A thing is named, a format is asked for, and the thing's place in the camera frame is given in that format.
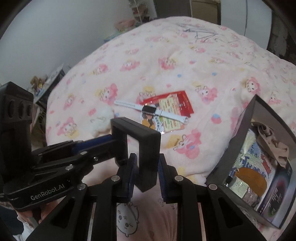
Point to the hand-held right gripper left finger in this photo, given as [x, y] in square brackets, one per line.
[132, 176]

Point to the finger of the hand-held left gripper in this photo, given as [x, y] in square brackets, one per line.
[97, 140]
[101, 154]

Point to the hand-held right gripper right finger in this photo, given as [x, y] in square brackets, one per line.
[161, 183]

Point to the black square frame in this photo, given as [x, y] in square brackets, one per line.
[150, 162]

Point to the cartoon card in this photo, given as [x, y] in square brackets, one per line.
[152, 122]

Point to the white smart watch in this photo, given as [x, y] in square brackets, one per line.
[148, 109]

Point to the black storage box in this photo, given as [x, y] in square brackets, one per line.
[222, 162]

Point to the person's left forearm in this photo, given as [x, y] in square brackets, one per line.
[23, 229]

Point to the person's left hand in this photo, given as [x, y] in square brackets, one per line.
[32, 214]

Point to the white fluffy toy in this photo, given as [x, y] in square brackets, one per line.
[101, 120]

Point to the plush toys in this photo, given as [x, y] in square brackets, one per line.
[37, 84]

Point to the dark side table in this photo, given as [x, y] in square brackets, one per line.
[49, 88]

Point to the red glossy packet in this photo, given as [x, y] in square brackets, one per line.
[150, 100]

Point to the yellow printed card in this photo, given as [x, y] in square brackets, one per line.
[172, 115]

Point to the small bottle with black cap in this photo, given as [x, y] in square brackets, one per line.
[238, 188]

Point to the red envelope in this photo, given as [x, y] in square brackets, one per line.
[185, 104]

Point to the patterned pouch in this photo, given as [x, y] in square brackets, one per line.
[256, 157]

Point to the pink box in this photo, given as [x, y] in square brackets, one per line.
[124, 25]

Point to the beige cloth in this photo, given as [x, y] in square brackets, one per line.
[275, 148]

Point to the pink printed blanket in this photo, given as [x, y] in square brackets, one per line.
[208, 69]

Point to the dark cabinet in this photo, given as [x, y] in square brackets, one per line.
[205, 11]

